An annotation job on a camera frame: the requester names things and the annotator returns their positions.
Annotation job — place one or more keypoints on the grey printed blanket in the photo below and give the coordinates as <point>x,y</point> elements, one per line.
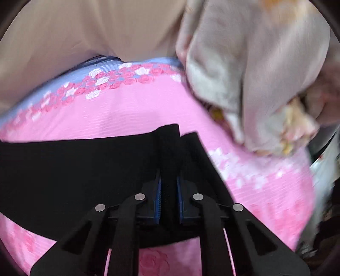
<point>252,66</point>

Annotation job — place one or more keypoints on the white cloth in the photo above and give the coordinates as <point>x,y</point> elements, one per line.
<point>322,166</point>

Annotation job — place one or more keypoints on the pink floral bedsheet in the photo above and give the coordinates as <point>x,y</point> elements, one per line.
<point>119,116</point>

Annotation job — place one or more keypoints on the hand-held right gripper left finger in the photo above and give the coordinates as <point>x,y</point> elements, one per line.
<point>158,197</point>

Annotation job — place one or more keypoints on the black pants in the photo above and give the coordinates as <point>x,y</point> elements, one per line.
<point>66,172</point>

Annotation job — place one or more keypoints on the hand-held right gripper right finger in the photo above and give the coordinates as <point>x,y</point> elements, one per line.
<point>181,197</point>

